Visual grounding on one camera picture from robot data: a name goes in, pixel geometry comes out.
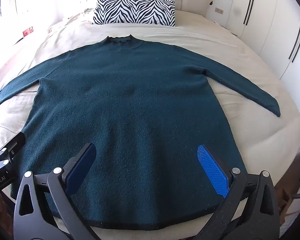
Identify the white wardrobe with black handles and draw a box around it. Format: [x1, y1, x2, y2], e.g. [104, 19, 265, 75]
[208, 0, 300, 114]

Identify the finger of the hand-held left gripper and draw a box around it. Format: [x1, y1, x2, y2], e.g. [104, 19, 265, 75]
[0, 131, 26, 161]

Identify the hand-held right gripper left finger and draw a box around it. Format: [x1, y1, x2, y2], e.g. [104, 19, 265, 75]
[13, 142, 98, 240]

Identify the zebra print pillow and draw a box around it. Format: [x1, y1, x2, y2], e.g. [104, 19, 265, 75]
[92, 0, 177, 27]

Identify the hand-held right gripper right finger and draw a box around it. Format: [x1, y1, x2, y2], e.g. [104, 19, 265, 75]
[197, 144, 280, 240]

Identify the bed with cream sheet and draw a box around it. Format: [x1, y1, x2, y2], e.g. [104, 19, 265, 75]
[0, 9, 300, 240]

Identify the dark teal knit sweater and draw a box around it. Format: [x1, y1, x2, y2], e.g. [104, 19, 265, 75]
[0, 35, 281, 232]

